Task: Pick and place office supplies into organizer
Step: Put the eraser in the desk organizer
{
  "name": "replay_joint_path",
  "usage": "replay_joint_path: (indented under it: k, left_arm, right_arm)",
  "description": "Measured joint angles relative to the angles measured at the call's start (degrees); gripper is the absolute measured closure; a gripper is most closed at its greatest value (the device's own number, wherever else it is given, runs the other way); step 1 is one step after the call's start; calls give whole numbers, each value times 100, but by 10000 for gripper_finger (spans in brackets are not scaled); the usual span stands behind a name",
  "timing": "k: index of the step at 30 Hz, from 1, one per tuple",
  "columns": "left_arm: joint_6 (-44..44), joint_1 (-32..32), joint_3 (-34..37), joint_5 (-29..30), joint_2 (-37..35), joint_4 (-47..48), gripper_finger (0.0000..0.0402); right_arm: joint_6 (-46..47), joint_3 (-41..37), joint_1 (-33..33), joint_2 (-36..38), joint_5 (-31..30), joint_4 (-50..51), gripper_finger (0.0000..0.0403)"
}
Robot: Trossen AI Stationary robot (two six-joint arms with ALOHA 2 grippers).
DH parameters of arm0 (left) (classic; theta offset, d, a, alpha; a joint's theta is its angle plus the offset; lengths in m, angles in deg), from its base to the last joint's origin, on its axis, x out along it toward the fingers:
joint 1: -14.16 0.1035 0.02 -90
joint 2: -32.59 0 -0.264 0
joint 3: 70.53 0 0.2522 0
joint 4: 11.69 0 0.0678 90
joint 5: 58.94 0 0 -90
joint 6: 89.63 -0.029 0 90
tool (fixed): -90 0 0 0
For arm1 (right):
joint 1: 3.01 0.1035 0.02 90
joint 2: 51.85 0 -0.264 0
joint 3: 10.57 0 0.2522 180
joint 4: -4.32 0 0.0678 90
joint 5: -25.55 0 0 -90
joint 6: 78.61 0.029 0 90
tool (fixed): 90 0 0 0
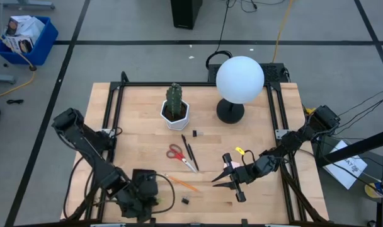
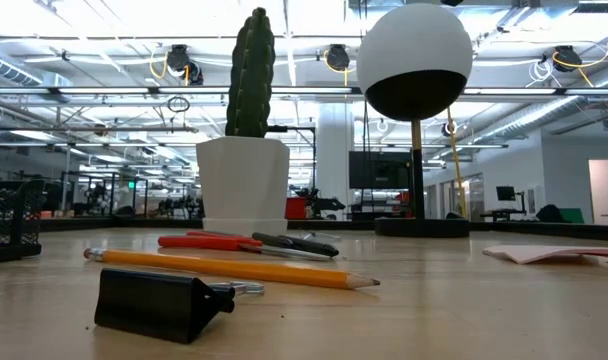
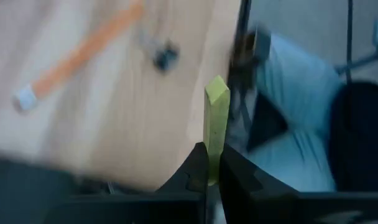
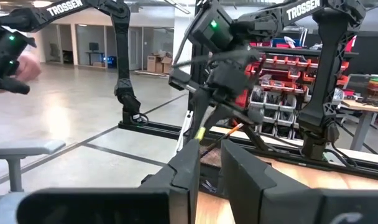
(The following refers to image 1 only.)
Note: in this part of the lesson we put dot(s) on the white printed cardboard boxes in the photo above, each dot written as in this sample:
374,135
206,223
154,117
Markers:
24,30

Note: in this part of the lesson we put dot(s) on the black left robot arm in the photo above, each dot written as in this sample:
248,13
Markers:
84,142

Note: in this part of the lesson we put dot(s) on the pale pink sticky note pad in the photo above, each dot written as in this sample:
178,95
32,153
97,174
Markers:
234,164

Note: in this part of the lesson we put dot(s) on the green cactus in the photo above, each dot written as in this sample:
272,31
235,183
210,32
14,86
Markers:
174,97

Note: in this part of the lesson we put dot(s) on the yellow tape roll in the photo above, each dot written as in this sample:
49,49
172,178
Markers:
371,190

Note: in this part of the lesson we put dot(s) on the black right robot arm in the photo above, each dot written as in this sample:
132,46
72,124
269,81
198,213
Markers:
292,142

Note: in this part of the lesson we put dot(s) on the yellow plastic piece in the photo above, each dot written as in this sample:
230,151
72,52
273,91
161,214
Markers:
310,111

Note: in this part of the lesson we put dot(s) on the black binder clip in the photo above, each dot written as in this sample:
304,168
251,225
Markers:
185,200
195,133

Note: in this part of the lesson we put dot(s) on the grey metal floor foot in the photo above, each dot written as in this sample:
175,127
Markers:
27,4
2,79

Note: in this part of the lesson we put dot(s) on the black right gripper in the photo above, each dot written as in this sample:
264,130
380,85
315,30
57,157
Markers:
243,175

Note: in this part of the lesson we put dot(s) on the white globe lamp black base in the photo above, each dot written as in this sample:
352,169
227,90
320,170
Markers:
238,79

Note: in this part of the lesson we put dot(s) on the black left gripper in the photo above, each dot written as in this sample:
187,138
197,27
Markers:
138,198

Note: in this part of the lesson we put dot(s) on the yellow-green sticky note pad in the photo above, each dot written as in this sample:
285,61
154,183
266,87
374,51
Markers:
159,200

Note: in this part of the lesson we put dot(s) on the black perforated control box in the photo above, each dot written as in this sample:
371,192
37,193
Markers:
275,72

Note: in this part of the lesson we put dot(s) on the black mesh desk organizer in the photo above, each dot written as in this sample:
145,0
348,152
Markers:
144,175

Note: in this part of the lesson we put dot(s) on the white paper sheet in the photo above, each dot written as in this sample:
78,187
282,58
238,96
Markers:
346,167

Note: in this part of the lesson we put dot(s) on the grey side cart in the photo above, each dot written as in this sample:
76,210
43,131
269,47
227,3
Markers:
374,170

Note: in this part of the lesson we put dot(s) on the blue plastic bin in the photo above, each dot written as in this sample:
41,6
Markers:
43,47

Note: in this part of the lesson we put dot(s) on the white hexagonal plant pot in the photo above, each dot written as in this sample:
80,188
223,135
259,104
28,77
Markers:
179,124

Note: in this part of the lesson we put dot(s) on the yellow pencil with red eraser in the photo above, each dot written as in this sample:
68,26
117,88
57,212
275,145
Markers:
182,183

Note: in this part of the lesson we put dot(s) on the black floor cabinet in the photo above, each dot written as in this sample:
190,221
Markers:
185,14

